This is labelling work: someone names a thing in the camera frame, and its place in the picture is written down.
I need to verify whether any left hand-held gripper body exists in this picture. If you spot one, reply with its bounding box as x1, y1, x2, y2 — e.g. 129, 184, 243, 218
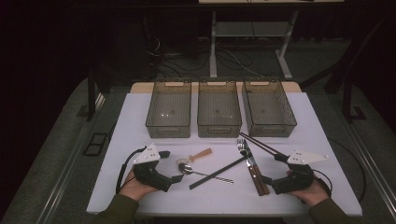
133, 143, 173, 193

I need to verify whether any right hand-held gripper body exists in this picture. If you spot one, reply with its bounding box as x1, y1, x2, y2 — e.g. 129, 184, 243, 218
270, 148, 330, 195

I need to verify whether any wooden-handled metal knife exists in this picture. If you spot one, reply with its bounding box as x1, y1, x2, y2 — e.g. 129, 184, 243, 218
242, 138, 271, 195

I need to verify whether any metal spoon with twisted handle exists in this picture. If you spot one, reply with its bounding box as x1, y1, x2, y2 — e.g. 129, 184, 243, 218
177, 162, 235, 185

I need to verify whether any black chopstick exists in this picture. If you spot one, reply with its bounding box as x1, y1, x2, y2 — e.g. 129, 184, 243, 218
189, 156, 249, 189
190, 157, 250, 190

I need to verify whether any dark brown chopstick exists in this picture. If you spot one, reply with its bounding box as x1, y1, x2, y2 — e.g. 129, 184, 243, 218
241, 132, 283, 155
238, 133, 278, 156

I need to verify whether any small wooden-handled spoon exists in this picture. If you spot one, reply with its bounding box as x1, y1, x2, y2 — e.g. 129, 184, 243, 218
176, 147, 214, 166

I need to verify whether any wooden-handled metal fork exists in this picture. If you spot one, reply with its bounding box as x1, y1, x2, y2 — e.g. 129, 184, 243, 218
236, 138, 265, 197

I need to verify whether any smoky clear plastic bin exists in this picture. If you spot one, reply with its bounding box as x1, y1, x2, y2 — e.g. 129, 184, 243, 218
197, 77, 243, 138
241, 77, 298, 138
145, 77, 192, 139

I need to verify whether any person's left hand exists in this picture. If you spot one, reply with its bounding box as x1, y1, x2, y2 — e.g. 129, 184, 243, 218
119, 166, 160, 203

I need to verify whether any person's right hand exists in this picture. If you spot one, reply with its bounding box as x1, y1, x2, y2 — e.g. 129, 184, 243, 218
287, 178, 330, 208

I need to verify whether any white table cover sheet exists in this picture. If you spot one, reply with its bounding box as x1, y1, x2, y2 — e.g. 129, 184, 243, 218
86, 91, 363, 217

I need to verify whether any black metal stand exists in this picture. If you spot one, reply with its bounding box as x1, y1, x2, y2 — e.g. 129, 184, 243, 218
86, 63, 113, 122
300, 15, 390, 123

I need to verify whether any left hand-held gripper cable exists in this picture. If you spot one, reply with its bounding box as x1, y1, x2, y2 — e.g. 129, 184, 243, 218
115, 146, 148, 194

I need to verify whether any hand-held gripper cable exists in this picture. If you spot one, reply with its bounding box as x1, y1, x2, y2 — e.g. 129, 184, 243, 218
312, 169, 333, 199
115, 146, 148, 194

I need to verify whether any right hand-held gripper cable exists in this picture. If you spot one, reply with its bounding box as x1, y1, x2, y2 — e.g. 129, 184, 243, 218
312, 169, 333, 199

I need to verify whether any thin black cable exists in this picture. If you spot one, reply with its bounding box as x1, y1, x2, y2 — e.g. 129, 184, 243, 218
326, 136, 367, 203

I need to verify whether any metal floor rail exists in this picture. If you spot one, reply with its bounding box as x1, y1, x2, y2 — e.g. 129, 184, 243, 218
340, 119, 396, 216
36, 92, 106, 224

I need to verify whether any tangle of floor cables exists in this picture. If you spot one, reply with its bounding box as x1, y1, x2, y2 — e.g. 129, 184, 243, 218
144, 31, 265, 79

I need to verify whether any white metal desk frame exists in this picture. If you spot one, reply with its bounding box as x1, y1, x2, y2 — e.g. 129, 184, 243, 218
198, 0, 345, 80

